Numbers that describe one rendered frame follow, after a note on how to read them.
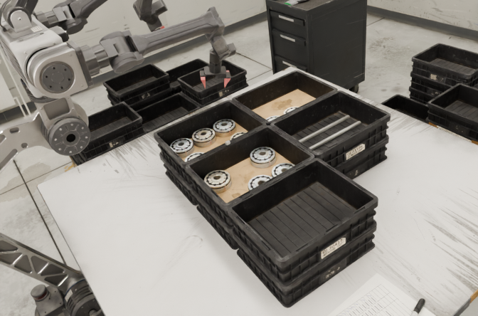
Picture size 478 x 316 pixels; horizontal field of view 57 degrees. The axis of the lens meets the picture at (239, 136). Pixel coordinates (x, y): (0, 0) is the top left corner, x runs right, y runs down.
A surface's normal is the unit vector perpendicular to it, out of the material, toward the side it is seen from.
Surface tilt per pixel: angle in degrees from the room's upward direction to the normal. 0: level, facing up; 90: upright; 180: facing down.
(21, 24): 90
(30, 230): 0
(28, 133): 90
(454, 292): 0
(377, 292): 0
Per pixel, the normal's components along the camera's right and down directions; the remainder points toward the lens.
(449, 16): -0.80, 0.42
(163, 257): -0.13, -0.82
